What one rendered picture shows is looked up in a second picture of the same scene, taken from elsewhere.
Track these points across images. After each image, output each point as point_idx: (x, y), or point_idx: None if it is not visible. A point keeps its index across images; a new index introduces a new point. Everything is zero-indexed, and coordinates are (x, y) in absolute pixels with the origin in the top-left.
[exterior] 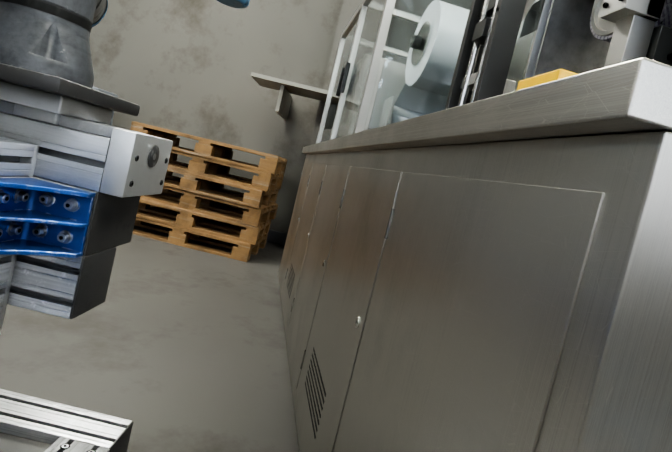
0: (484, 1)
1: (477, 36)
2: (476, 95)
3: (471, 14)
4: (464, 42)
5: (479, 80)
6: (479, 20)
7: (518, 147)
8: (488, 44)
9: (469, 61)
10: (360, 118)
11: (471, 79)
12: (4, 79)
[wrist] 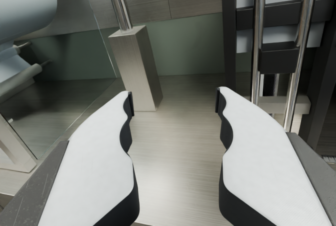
0: (260, 14)
1: (279, 71)
2: (315, 137)
3: (235, 33)
4: (235, 71)
5: (316, 124)
6: (257, 42)
7: None
8: (325, 89)
9: (256, 92)
10: (13, 149)
11: (265, 109)
12: None
